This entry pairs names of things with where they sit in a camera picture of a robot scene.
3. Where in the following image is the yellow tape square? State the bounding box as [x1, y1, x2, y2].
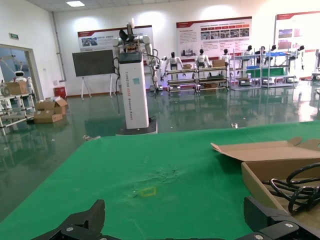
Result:
[139, 186, 158, 197]

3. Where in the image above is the green tablecloth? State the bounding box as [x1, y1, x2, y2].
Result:
[0, 120, 320, 240]

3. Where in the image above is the black power cable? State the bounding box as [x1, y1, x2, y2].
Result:
[268, 162, 320, 216]

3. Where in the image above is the tall grey shelving rack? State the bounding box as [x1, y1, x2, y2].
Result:
[231, 48, 263, 91]
[261, 46, 296, 88]

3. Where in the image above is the low metal roller rack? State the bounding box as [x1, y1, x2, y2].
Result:
[196, 65, 230, 93]
[166, 67, 198, 94]

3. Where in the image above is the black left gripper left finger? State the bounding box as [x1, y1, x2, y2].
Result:
[32, 199, 106, 240]

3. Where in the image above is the grey wall pipe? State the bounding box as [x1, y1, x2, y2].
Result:
[51, 11, 67, 82]

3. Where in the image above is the small white round-headed robot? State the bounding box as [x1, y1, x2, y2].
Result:
[12, 63, 33, 94]

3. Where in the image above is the open cardboard carton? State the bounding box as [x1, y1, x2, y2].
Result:
[35, 97, 69, 116]

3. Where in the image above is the white pipe rack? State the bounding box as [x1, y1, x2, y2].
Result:
[0, 91, 36, 136]

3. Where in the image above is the red box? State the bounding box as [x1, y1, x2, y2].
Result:
[54, 87, 67, 99]

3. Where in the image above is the tall red-white wall poster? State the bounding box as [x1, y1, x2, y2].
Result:
[274, 11, 320, 51]

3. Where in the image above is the white black-headed humanoid robot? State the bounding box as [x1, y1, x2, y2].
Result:
[264, 44, 278, 63]
[159, 51, 183, 82]
[219, 48, 232, 63]
[242, 45, 255, 57]
[194, 48, 213, 70]
[291, 45, 306, 72]

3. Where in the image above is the closed brown cardboard box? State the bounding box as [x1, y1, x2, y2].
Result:
[5, 81, 29, 96]

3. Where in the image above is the green cloth on rack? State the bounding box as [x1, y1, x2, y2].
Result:
[246, 67, 287, 79]

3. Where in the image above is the large red-white wall poster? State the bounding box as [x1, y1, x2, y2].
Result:
[175, 16, 253, 59]

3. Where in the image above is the flat cardboard carton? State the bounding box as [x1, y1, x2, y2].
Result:
[33, 109, 63, 125]

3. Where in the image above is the wide red-white wall poster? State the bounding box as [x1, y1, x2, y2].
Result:
[77, 24, 154, 52]

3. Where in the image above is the open brown cardboard box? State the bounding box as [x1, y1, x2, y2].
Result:
[210, 136, 320, 233]

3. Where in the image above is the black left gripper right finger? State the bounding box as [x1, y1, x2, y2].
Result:
[236, 196, 320, 240]

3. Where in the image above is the dark display board on stand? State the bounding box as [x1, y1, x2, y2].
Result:
[71, 49, 115, 98]

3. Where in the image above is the grey doorway frame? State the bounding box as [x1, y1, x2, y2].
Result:
[0, 43, 44, 101]

